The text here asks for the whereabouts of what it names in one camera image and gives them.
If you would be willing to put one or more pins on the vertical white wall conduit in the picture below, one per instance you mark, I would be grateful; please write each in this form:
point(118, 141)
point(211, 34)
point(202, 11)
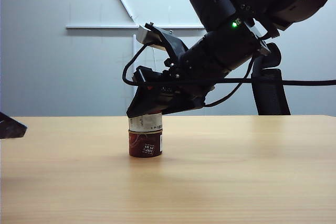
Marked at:
point(134, 51)

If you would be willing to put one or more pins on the white label tomato can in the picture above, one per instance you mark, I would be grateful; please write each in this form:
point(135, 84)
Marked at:
point(145, 123)

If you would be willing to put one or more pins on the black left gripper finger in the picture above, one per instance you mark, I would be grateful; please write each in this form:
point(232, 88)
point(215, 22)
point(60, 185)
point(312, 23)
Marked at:
point(10, 128)

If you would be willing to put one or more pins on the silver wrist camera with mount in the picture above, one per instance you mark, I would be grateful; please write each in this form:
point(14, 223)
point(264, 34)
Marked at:
point(157, 37)

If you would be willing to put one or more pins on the black office chair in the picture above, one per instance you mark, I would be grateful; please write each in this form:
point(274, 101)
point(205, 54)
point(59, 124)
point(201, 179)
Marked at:
point(273, 95)

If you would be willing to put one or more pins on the long horizontal white wall conduit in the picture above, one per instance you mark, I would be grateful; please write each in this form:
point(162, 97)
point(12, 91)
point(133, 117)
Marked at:
point(105, 27)

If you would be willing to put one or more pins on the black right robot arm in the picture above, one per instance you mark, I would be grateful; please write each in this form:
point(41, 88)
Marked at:
point(231, 45)

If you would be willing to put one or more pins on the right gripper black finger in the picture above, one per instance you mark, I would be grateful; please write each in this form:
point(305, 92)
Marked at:
point(147, 74)
point(157, 102)

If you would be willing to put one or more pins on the dark red tomato can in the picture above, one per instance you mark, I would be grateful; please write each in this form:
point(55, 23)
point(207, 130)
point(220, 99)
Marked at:
point(141, 144)

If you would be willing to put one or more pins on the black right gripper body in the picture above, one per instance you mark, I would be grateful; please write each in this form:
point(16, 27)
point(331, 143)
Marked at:
point(183, 82)

